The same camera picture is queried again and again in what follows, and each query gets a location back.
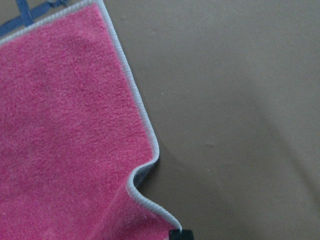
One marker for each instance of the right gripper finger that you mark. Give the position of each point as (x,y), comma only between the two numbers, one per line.
(183,234)

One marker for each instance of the pink towel white edge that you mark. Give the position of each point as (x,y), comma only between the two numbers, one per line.
(75,138)

